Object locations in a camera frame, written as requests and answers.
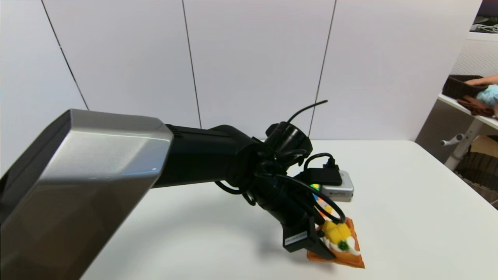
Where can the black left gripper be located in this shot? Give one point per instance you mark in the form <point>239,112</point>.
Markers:
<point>286,204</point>

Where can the orange triangle bread with toppings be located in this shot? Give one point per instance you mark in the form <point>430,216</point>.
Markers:
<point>352,254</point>

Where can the person bare forearm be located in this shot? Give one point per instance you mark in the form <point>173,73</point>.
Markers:
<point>484,81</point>

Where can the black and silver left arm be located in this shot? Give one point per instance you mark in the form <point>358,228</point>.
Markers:
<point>97,175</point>

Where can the multicoloured puzzle cube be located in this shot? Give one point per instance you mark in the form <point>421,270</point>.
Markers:
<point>316,186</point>

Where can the grey perforated panel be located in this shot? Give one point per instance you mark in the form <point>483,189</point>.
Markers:
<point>435,128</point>

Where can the black woven storage basket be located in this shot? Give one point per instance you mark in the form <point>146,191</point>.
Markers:
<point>480,173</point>

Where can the white side desk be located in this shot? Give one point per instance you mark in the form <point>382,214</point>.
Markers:
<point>467,136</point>

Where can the brown cardboard box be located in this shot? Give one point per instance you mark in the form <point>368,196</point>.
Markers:
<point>486,146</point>

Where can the dark brown woven basket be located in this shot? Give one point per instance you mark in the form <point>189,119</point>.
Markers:
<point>457,85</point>

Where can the light blue cloth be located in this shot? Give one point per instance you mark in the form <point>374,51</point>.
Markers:
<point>489,95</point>

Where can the white pegboard panel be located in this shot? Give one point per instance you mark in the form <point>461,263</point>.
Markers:
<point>476,58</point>

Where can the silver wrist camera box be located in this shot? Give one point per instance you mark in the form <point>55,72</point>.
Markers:
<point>342,191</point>

